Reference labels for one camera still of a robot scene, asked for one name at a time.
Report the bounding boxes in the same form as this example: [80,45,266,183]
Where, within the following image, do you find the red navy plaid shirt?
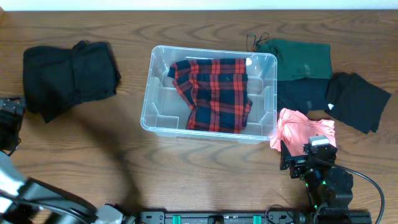
[167,58,252,134]

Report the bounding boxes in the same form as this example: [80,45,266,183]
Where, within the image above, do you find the pink crumpled garment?
[270,108,336,156]

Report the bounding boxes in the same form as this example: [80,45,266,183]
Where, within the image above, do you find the black mounting rail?
[138,210,373,224]

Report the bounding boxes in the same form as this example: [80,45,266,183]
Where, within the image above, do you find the black garment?
[23,40,121,123]
[325,72,391,134]

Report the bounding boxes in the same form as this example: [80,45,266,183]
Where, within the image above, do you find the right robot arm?
[280,136,353,223]

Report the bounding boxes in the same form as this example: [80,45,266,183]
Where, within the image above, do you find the clear plastic storage container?
[141,45,277,144]

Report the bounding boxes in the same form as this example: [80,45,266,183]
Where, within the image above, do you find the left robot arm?
[1,97,137,224]

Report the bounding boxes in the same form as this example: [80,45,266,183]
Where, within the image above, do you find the dark navy folded garment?
[277,78,329,114]

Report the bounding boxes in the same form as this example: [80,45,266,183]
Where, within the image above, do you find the green garment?
[246,32,333,81]

